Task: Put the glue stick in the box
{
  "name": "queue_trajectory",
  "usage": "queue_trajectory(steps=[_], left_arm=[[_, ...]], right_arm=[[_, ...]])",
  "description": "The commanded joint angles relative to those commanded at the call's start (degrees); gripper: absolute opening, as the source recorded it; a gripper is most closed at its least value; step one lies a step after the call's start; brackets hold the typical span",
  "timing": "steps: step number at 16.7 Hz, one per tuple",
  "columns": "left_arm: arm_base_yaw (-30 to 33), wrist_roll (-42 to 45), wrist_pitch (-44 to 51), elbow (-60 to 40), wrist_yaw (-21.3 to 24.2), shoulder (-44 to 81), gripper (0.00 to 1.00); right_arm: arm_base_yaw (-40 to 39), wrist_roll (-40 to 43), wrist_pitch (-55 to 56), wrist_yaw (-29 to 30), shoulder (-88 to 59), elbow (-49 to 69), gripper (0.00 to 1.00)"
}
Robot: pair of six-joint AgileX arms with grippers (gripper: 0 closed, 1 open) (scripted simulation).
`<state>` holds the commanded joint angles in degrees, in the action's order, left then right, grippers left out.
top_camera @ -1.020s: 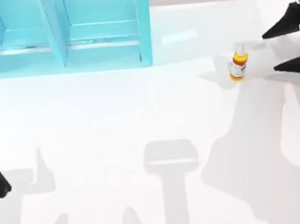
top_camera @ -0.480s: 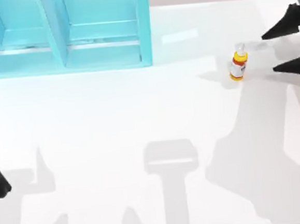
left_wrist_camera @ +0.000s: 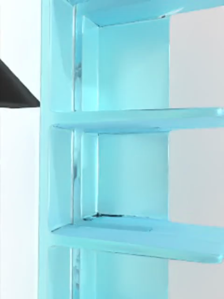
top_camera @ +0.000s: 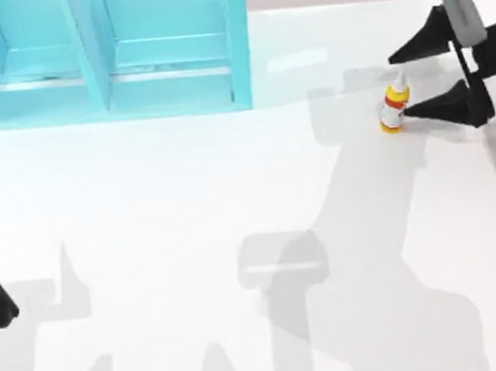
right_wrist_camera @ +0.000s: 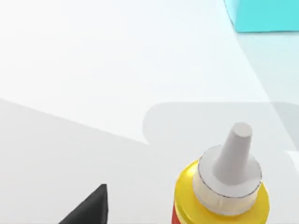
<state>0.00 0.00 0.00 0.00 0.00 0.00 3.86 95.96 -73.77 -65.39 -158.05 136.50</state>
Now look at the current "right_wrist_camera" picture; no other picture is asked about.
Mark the light blue rack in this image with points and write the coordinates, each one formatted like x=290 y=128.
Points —
x=266 y=14

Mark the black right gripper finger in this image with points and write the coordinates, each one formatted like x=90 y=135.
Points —
x=94 y=207

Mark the yellow bottle with white nozzle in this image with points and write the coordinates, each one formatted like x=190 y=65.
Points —
x=224 y=186

